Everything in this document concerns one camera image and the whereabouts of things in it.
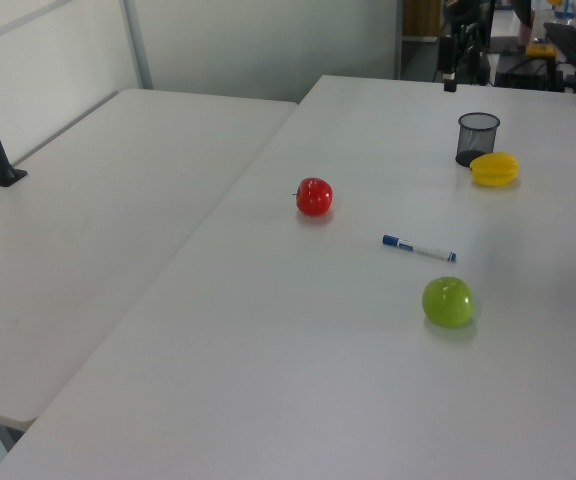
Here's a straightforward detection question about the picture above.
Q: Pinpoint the yellow toy starfruit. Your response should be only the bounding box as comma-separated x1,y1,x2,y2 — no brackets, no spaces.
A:
469,151,520,189

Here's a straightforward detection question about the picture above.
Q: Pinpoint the red toy apple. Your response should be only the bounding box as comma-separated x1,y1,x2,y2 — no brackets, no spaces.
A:
292,176,334,217

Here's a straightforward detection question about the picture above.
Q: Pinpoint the green toy apple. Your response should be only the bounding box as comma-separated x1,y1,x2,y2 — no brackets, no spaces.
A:
421,276,476,330

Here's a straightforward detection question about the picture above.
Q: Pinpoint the black equipment case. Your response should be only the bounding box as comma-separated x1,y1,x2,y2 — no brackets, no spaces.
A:
494,49,567,93

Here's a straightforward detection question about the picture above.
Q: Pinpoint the white neighbouring table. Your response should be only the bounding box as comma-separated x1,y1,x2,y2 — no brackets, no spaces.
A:
0,88,300,431

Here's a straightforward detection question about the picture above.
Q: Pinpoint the black mesh pen cup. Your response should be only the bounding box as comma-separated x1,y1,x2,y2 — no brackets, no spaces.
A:
455,111,502,168

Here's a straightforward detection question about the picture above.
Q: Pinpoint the yellow box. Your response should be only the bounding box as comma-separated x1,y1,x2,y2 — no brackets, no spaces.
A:
524,41,557,59

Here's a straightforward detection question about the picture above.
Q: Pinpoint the grey partition post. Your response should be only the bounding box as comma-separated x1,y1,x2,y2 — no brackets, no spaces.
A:
121,0,155,92

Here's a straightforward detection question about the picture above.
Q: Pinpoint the blue capped white marker pen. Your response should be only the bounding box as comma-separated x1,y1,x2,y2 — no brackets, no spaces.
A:
381,233,459,264

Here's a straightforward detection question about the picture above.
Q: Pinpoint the wooden cabinet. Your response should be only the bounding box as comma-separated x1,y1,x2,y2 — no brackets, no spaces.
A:
401,0,442,38

